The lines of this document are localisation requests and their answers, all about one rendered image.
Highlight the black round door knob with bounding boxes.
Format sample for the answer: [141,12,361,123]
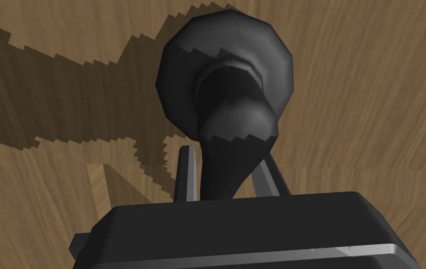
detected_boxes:
[155,9,295,200]

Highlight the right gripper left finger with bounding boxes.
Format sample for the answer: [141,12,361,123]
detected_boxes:
[173,145,203,203]

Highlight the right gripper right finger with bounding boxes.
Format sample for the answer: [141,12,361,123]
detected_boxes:
[249,151,292,198]

